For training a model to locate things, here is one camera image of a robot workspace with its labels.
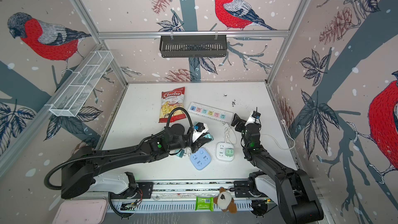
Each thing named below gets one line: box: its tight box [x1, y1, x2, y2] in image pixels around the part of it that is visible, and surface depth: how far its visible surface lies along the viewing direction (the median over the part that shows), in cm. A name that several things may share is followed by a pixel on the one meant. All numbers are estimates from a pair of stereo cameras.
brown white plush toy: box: [213, 186, 238, 214], surface depth 70 cm
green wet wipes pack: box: [194, 196, 215, 212], surface depth 71 cm
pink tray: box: [52, 199, 109, 224], surface depth 68 cm
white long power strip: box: [187, 101, 234, 123], surface depth 102 cm
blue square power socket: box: [189, 147, 212, 171], surface depth 82 cm
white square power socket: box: [215, 141, 235, 162], surface depth 85 cm
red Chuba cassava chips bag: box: [158, 86, 187, 123], surface depth 103 cm
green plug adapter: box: [224, 148, 235, 158], surface depth 81 cm
